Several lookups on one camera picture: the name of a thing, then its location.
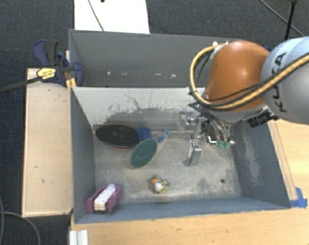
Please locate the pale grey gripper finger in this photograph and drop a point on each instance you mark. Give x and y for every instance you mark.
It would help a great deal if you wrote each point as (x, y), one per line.
(188, 157)
(197, 156)

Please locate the clear glass thing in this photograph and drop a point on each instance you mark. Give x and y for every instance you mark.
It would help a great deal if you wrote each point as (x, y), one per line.
(181, 122)

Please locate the grey metal bin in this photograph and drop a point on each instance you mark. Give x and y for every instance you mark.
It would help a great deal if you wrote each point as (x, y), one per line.
(169, 182)

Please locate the small spotted toy animal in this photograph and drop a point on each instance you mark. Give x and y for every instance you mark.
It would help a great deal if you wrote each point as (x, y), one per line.
(160, 184)

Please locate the blue plastic piece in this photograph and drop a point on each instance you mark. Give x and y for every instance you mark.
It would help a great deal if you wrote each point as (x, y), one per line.
(144, 133)

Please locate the black and red oval disc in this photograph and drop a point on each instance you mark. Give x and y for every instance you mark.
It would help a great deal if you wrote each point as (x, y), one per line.
(117, 136)

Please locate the purple box with white block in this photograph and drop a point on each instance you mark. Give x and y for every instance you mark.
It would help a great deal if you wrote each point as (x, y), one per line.
(104, 199)

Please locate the pale wood board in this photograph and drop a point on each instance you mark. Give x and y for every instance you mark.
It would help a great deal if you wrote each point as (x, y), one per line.
(48, 149)

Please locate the black cylinder on white bracket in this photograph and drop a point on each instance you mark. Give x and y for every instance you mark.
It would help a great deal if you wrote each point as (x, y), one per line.
(259, 119)

